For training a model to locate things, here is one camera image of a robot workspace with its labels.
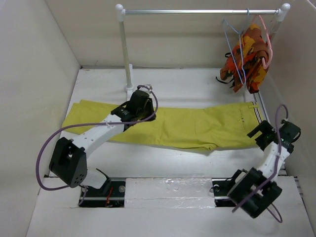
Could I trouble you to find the white clothes rack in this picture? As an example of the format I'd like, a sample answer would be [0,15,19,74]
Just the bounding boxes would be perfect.
[115,3,291,100]

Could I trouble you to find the orange camouflage garment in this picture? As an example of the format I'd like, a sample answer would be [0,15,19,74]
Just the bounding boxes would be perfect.
[217,23,268,94]

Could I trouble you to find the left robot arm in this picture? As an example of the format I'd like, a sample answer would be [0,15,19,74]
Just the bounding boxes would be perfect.
[49,85,158,196]

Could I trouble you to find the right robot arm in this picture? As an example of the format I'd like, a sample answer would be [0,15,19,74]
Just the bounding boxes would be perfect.
[227,120,301,219]

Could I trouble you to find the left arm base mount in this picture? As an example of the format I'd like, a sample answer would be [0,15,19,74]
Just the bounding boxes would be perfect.
[79,178,126,208]

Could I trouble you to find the blue wire hanger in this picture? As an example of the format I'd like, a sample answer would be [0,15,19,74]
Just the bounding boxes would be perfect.
[222,7,250,86]

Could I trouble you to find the yellow-green trousers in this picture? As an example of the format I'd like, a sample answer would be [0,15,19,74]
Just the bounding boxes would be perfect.
[61,99,264,151]

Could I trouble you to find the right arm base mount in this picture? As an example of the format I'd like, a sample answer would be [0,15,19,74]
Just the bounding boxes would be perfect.
[209,178,236,207]

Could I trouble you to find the pink plastic hanger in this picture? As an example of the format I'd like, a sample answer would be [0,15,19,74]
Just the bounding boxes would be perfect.
[252,15,273,70]

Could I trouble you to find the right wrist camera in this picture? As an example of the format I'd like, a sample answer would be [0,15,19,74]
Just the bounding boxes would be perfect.
[281,118,289,125]

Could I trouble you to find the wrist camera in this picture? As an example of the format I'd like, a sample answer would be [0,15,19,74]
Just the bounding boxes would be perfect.
[281,118,289,125]
[142,84,153,95]

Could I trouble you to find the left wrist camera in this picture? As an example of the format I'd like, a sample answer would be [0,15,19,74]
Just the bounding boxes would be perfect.
[142,84,153,95]

